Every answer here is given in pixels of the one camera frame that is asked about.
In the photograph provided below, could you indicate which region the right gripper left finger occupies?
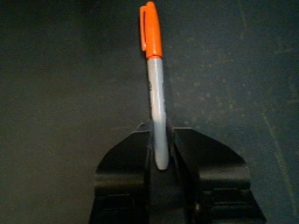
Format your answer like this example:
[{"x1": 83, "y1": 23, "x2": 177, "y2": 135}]
[{"x1": 89, "y1": 122, "x2": 153, "y2": 224}]

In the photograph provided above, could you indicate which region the grey marker pen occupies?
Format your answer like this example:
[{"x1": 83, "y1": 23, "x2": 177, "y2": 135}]
[{"x1": 139, "y1": 1, "x2": 171, "y2": 171}]

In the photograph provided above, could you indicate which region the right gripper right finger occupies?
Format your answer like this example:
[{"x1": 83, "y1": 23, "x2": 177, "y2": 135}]
[{"x1": 173, "y1": 127, "x2": 269, "y2": 224}]

